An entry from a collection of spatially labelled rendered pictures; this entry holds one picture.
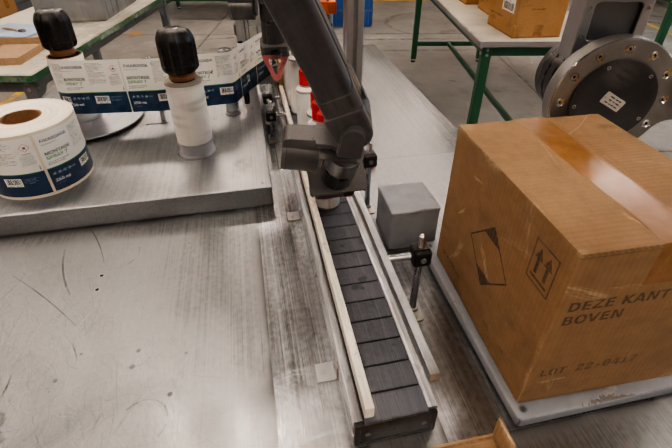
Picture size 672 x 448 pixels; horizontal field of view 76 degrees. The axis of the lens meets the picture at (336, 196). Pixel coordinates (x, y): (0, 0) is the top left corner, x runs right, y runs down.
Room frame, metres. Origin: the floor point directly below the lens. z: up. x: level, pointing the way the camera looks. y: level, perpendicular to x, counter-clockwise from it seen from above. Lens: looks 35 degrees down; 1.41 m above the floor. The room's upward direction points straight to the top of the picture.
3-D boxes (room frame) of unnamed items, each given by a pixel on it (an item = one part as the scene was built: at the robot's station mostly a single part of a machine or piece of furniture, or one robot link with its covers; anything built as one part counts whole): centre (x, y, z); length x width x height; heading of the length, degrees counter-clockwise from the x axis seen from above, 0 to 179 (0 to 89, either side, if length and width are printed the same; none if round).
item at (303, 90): (0.97, 0.07, 0.98); 0.05 x 0.05 x 0.20
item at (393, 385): (1.09, 0.09, 0.86); 1.65 x 0.08 x 0.04; 12
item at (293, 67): (1.20, 0.11, 0.98); 0.05 x 0.05 x 0.20
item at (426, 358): (0.82, -0.01, 0.96); 1.07 x 0.01 x 0.01; 12
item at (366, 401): (0.80, 0.07, 0.91); 1.07 x 0.01 x 0.02; 12
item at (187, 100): (0.96, 0.35, 1.03); 0.09 x 0.09 x 0.30
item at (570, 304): (0.49, -0.33, 0.99); 0.30 x 0.24 x 0.27; 10
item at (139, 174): (1.12, 0.55, 0.86); 0.80 x 0.67 x 0.05; 12
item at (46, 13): (1.14, 0.71, 1.04); 0.09 x 0.09 x 0.29
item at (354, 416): (1.09, 0.09, 0.85); 1.65 x 0.11 x 0.05; 12
